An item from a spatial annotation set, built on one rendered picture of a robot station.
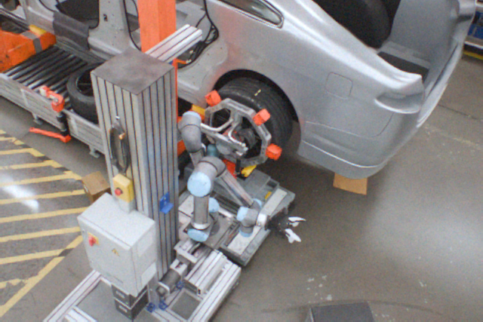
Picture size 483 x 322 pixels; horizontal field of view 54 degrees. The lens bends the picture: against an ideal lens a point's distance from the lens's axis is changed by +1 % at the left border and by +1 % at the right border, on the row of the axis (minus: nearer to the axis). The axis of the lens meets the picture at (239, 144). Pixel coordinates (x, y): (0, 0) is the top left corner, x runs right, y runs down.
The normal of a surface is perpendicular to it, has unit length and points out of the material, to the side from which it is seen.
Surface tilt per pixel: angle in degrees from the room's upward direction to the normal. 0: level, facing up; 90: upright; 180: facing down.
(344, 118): 90
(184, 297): 0
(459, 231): 0
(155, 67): 0
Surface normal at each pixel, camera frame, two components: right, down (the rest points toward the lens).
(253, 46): -0.54, 0.56
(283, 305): 0.07, -0.72
